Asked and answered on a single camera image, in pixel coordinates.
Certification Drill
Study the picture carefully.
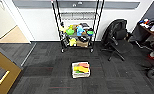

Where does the dark desk with clutter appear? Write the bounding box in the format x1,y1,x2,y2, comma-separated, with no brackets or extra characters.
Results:
132,18,154,61

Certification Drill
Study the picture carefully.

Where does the yellow toy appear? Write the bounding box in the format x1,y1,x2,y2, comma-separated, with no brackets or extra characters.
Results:
68,38,77,47

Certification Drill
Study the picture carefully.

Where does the large green bowl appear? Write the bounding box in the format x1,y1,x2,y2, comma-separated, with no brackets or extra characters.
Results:
66,28,76,36

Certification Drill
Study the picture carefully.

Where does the yellow block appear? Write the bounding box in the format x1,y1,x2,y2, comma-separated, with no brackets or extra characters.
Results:
73,65,79,73

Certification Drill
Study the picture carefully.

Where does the black flat box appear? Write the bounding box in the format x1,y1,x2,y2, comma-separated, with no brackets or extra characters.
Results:
78,23,91,30

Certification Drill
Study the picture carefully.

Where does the orange soft item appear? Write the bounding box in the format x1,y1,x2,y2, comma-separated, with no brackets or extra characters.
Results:
74,66,90,73

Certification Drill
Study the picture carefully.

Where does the black wire shelf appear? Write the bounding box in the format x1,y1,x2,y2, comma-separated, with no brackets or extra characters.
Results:
51,0,105,54

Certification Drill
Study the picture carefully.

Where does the pale yellow bag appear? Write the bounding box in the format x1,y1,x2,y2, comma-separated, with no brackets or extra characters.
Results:
59,25,67,33

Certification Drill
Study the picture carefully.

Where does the small green bowl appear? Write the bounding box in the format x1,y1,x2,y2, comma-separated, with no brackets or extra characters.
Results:
86,30,95,36

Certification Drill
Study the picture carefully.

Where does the black office chair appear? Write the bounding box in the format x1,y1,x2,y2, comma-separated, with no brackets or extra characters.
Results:
101,19,136,62

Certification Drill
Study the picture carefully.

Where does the blue toy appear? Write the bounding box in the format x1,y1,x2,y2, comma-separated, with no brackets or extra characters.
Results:
76,25,85,37

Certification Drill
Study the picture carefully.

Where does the brown cardboard box with print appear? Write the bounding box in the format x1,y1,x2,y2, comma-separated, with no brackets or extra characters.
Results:
76,39,90,49

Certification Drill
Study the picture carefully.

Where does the pale basket with dark spots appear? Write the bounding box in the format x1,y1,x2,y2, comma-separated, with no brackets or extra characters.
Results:
71,61,91,79

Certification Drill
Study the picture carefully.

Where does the green flat item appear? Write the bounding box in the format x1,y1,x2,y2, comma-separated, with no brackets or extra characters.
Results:
75,71,87,75

